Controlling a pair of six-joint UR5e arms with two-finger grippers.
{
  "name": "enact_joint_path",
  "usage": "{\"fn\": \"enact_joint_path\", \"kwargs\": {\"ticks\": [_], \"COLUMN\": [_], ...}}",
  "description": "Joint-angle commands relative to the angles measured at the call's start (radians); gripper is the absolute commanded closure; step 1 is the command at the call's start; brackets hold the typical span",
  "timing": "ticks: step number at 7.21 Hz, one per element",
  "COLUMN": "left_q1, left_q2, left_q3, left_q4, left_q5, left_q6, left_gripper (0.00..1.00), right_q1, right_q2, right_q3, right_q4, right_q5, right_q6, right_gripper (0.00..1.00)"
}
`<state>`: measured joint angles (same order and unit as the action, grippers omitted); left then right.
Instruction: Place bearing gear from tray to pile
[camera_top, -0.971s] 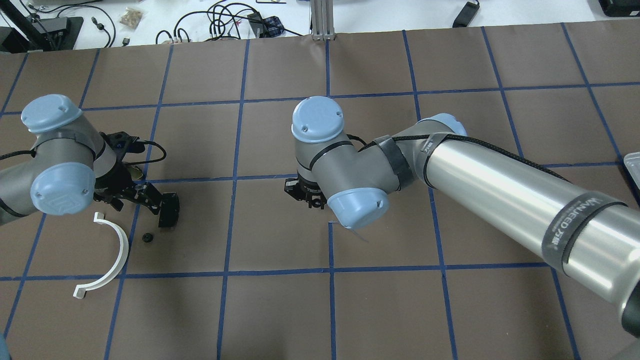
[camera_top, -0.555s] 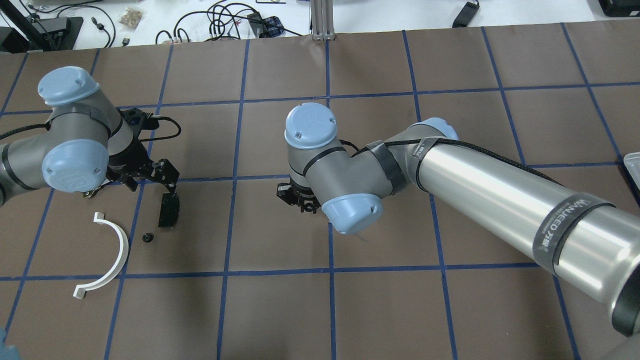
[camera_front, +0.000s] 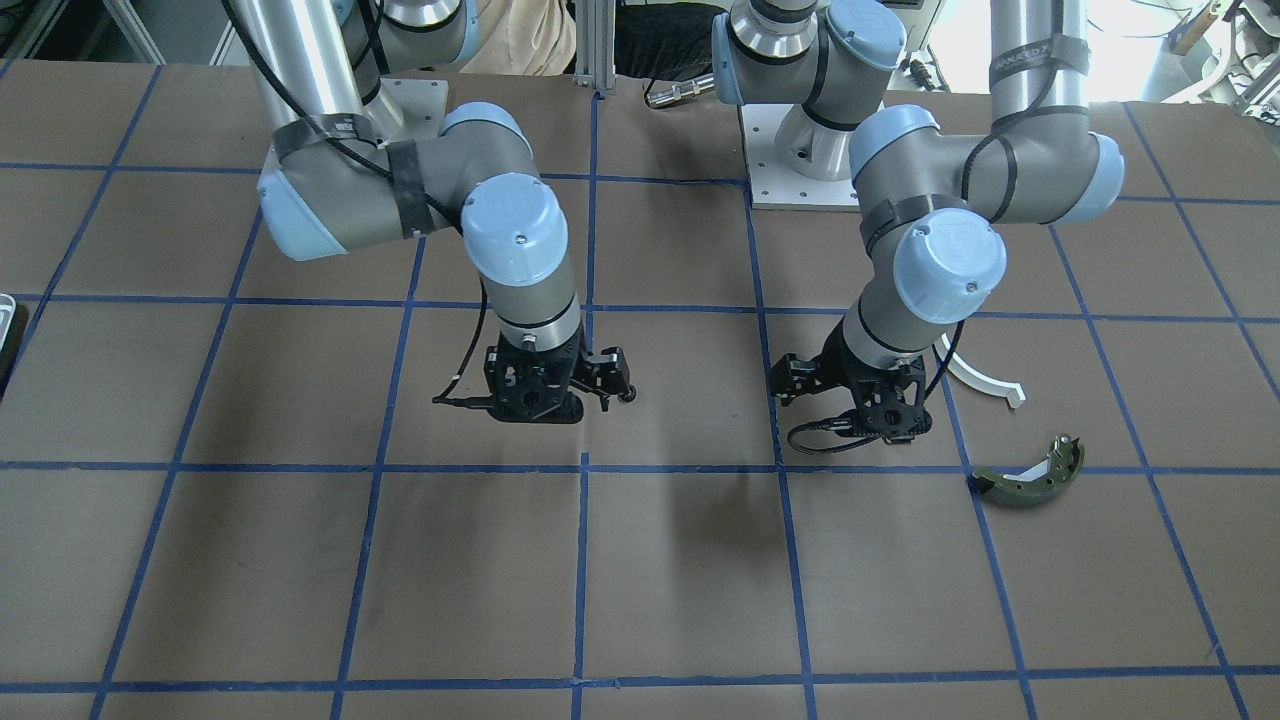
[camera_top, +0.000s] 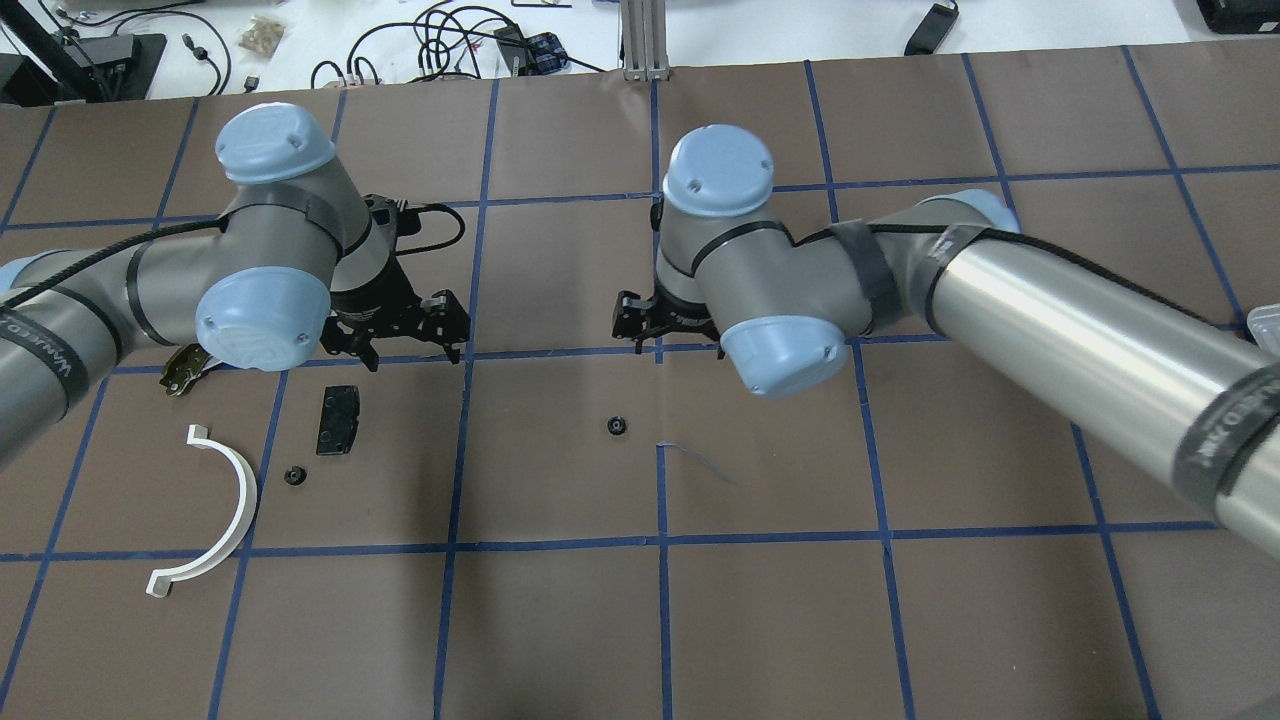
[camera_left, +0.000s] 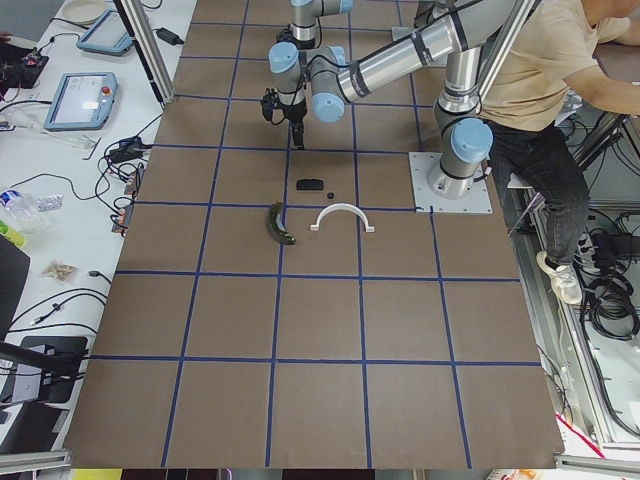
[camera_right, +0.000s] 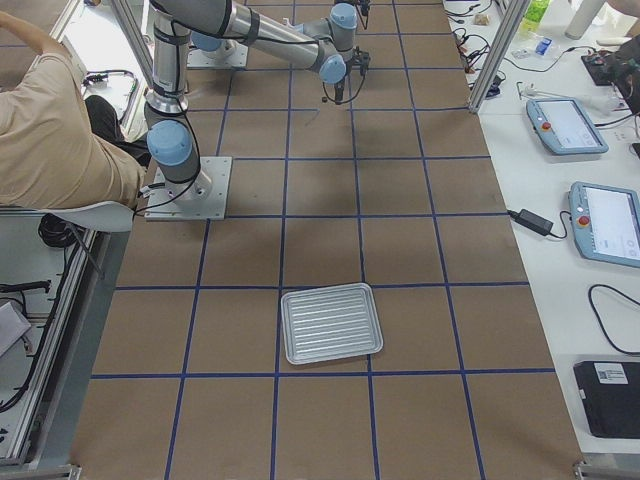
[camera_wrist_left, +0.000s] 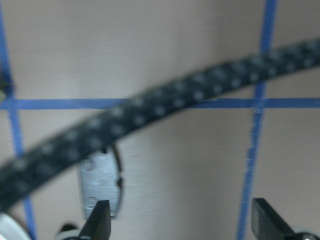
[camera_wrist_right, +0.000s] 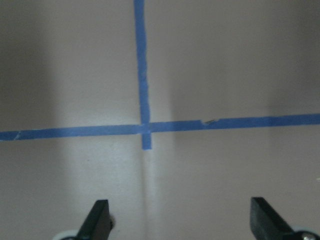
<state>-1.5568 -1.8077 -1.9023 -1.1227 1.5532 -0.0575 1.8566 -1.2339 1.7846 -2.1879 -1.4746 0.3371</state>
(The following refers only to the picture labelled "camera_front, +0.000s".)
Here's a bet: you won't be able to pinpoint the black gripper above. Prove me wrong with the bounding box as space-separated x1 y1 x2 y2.
768 331 881 407

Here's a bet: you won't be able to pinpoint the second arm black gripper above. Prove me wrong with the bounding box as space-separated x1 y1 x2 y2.
520 334 632 411

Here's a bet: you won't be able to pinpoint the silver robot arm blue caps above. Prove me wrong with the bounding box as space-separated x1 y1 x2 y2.
710 1 1125 404

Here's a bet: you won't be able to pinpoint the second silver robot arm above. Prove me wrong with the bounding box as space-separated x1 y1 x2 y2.
223 1 637 424

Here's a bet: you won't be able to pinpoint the green brake shoe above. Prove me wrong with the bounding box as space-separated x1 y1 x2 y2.
970 434 1085 507

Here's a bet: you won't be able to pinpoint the person in beige shirt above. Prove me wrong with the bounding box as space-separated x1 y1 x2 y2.
461 1 577 76

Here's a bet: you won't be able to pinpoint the brown paper mat blue grid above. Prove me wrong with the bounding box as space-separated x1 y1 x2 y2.
1 61 1279 719

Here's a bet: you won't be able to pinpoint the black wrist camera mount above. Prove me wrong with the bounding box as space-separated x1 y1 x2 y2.
836 357 932 445

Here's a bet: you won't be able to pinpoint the white curved plastic bracket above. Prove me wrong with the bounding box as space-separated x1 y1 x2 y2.
947 354 1027 410

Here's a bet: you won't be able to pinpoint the aluminium frame post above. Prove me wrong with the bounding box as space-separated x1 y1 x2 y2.
573 1 617 96

